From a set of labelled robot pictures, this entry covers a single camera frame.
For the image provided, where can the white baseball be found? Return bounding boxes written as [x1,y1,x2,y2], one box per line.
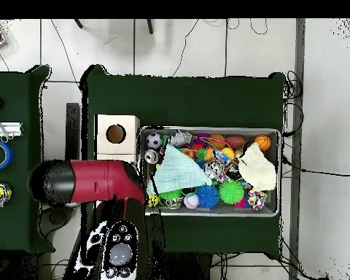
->
[182,194,200,210]

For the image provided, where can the long black floor cable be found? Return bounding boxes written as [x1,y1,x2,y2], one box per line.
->
[281,157,350,178]

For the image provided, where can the shallow wire mesh bin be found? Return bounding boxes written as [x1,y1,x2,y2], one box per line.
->
[137,125,281,218]

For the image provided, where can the dark green table cloth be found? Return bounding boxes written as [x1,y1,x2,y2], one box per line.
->
[0,64,55,253]
[79,64,287,260]

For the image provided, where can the wooden box with three holes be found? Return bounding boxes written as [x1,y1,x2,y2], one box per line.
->
[93,114,141,164]

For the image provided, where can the orange basketball toy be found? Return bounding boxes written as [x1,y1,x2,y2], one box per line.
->
[254,134,272,152]

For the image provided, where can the black cable bundle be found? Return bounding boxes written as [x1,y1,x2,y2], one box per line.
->
[281,69,306,138]

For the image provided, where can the green spiky ball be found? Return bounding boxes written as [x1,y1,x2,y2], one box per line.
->
[218,179,245,205]

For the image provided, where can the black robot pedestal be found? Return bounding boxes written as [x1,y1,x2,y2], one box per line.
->
[151,252,214,280]

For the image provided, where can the mint green cloth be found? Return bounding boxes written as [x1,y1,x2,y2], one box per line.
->
[147,144,213,195]

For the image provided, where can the black and white soccer ball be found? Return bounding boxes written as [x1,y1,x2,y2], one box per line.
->
[146,133,163,150]

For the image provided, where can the silver robot toy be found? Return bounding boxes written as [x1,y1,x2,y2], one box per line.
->
[168,130,193,148]

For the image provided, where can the crushed silver can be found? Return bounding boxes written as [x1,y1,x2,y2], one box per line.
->
[143,148,160,165]

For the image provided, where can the blue tape roll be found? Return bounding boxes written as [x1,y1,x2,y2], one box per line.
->
[0,140,15,171]

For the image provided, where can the silver scissors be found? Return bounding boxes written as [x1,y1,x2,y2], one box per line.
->
[0,106,15,143]

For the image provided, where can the blue spiky ball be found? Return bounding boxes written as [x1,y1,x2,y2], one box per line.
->
[195,184,221,209]

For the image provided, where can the aluminium rail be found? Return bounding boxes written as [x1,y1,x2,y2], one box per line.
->
[0,121,24,137]

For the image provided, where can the cream yellow cloth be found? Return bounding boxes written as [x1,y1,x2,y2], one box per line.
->
[238,141,277,192]

